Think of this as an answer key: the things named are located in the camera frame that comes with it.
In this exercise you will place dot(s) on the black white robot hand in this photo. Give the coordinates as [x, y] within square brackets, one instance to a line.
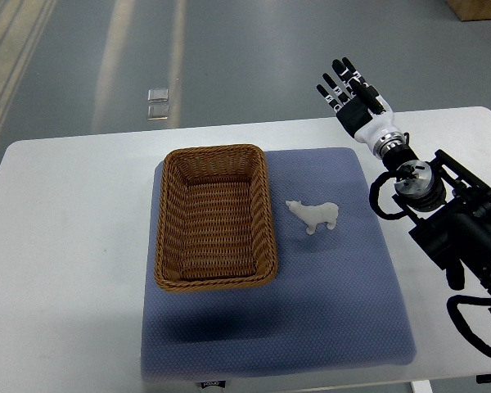
[361, 110]

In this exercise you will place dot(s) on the white bear figurine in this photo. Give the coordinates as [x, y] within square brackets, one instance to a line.
[326, 213]

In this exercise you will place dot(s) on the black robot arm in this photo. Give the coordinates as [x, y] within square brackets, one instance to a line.
[451, 210]

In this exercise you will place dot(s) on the brown wicker basket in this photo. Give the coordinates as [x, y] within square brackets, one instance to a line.
[215, 223]

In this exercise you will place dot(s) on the brown cardboard box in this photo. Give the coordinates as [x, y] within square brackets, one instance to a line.
[471, 10]

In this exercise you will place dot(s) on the blue padded mat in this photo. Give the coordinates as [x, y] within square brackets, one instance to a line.
[334, 303]

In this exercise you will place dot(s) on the lower metal floor plate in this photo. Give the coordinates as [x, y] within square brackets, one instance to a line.
[158, 111]

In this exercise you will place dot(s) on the metal floor plate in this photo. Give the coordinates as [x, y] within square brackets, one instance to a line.
[158, 111]
[158, 95]

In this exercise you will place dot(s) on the upper metal floor plate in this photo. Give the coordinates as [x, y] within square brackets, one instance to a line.
[158, 95]

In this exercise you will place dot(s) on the white table leg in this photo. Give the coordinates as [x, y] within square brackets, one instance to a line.
[422, 386]

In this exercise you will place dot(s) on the black table label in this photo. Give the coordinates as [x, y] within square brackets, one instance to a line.
[216, 384]

